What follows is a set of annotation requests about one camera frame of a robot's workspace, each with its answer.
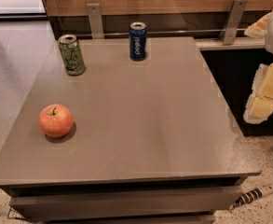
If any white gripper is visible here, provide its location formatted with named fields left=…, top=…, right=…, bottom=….
left=243, top=10, right=273, bottom=124

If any red apple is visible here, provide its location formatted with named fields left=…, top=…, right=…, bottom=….
left=38, top=104, right=74, bottom=138

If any blue pepsi can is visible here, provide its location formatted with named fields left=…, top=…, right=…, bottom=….
left=129, top=21, right=147, bottom=61

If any white power strip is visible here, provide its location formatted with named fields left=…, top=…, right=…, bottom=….
left=229, top=185, right=273, bottom=210

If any grey drawer cabinet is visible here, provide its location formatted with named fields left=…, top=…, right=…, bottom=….
left=0, top=37, right=260, bottom=224

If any green soda can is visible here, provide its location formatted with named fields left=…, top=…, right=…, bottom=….
left=59, top=35, right=86, bottom=76

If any metal rail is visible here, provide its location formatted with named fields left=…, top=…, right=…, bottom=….
left=75, top=28, right=247, bottom=39

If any right metal bracket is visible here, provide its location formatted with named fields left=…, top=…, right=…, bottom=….
left=219, top=0, right=248, bottom=45

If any metal bracket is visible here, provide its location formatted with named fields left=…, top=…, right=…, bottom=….
left=219, top=0, right=248, bottom=45
left=87, top=3, right=104, bottom=39

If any left metal bracket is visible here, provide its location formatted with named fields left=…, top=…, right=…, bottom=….
left=87, top=3, right=104, bottom=39

